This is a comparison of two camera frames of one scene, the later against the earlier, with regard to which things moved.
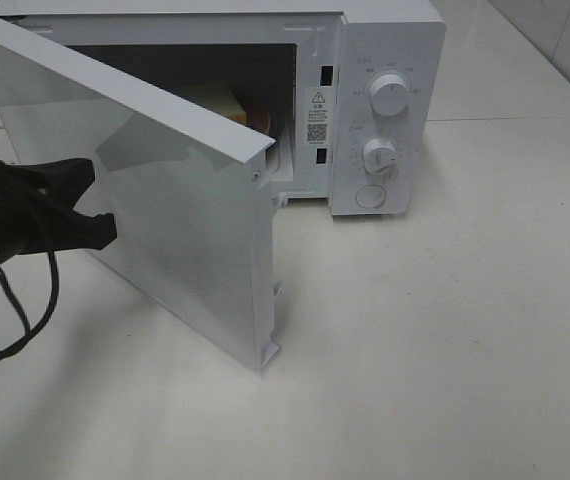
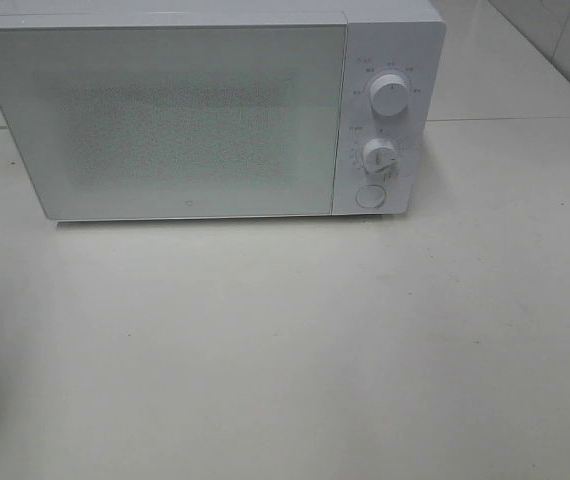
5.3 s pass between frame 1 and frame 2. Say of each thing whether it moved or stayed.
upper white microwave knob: stayed
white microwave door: moved
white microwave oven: stayed
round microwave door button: stayed
